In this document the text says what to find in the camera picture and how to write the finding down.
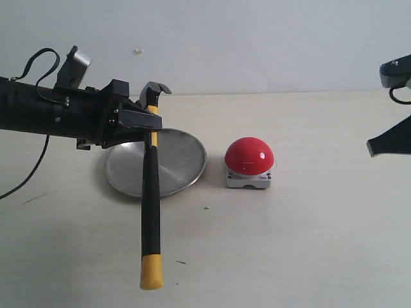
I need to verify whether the round steel plate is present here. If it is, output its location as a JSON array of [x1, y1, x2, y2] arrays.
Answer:
[[105, 128, 207, 198]]

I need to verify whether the black yellow claw hammer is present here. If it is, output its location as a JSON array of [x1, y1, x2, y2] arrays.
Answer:
[[139, 81, 173, 291]]

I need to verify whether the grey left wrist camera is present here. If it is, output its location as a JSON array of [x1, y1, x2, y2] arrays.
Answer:
[[57, 46, 92, 89]]

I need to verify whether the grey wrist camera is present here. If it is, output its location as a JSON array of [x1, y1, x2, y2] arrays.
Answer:
[[57, 46, 92, 89], [380, 55, 411, 89]]

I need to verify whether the black right camera cable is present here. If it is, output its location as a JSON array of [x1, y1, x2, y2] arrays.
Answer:
[[389, 87, 411, 105]]

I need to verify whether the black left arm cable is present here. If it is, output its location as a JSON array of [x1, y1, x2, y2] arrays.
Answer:
[[0, 47, 61, 200]]

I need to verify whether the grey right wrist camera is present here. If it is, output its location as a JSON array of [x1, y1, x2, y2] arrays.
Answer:
[[380, 55, 411, 89]]

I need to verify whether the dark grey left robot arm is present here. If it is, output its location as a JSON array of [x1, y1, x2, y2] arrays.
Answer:
[[1, 78, 162, 150]]

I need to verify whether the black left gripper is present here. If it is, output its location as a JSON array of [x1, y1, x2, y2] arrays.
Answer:
[[53, 80, 162, 150]]

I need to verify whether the red dome push button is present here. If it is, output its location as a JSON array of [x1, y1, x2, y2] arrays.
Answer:
[[223, 137, 275, 189]]

